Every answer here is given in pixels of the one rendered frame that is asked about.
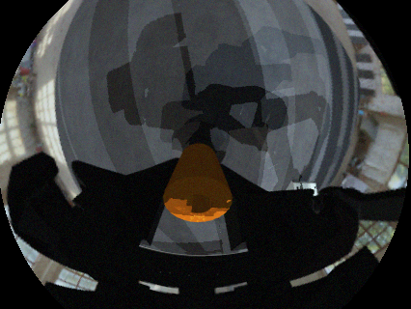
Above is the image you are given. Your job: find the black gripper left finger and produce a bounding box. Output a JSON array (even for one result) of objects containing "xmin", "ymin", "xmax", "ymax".
[{"xmin": 72, "ymin": 157, "xmax": 179, "ymax": 246}]

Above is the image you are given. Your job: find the orange knob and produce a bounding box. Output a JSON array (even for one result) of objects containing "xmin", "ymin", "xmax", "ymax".
[{"xmin": 163, "ymin": 143, "xmax": 233, "ymax": 221}]

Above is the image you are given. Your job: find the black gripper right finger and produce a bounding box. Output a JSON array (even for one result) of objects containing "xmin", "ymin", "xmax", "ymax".
[{"xmin": 220, "ymin": 163, "xmax": 315, "ymax": 251}]

